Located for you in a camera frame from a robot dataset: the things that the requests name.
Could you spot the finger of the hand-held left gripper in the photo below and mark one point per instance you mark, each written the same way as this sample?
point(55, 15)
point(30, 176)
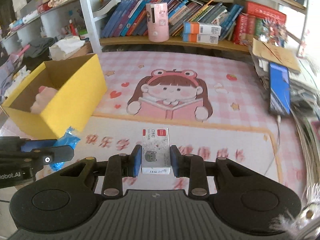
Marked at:
point(60, 153)
point(37, 145)

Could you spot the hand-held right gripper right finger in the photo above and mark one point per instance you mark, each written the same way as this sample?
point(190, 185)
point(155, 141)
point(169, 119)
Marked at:
point(175, 161)

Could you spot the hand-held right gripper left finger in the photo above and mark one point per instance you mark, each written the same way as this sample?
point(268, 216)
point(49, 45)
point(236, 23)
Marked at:
point(137, 161)

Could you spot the blue plastic packet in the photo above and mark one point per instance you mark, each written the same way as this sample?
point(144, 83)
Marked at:
point(67, 137)

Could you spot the small white staples box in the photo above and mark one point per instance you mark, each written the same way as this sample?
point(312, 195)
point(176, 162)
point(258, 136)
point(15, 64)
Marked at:
point(156, 150)

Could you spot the pink plush paw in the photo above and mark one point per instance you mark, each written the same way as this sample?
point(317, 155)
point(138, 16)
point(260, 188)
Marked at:
point(42, 100)

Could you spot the yellow cardboard box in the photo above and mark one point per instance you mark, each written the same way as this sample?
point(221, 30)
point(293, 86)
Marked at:
point(75, 100)

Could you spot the pink checked printed tablecloth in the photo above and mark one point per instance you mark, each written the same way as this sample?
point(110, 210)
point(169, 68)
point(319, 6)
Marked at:
point(225, 135)

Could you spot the white printed shirt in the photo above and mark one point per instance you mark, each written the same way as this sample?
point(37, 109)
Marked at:
point(21, 75)

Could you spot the purple garment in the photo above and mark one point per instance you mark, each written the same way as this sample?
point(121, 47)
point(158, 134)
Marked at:
point(10, 62)

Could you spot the grey folded garment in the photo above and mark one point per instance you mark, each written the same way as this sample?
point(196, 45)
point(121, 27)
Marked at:
point(40, 46)

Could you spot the tissue box with white tissue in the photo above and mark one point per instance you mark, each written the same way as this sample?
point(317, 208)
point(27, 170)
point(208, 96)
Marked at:
point(65, 48)

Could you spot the green lidded jar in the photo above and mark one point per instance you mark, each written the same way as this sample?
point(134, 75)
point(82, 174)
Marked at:
point(84, 35)

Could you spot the red bottle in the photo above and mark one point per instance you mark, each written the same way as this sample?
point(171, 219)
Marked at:
point(73, 30)

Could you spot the orange blue white carton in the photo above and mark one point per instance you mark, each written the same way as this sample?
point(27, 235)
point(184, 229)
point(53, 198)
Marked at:
point(200, 39)
point(200, 28)

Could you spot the pink cylindrical desk appliance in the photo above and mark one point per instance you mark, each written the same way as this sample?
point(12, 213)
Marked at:
point(157, 27)

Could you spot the white bookshelf with wooden boards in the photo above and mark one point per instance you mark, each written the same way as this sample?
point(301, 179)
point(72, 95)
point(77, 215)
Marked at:
point(85, 17)

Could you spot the row of blue purple books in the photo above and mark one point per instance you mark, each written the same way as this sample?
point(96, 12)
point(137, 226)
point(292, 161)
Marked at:
point(125, 17)

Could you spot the grey fluffy fur trim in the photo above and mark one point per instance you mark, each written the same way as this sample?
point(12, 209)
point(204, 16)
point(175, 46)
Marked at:
point(307, 225)

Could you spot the stack of papers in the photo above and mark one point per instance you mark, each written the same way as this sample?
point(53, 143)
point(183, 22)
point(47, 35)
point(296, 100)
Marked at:
point(305, 92)

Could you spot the brown cardboard envelope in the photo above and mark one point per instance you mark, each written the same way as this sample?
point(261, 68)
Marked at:
point(275, 52)

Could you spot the row of red books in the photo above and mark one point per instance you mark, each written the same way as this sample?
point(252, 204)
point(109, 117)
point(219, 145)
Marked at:
point(250, 25)

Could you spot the open white book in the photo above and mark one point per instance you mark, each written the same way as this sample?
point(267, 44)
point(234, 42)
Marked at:
point(110, 3)

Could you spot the colourful paper cranes bunch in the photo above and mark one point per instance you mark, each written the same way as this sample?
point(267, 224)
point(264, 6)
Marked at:
point(275, 30)

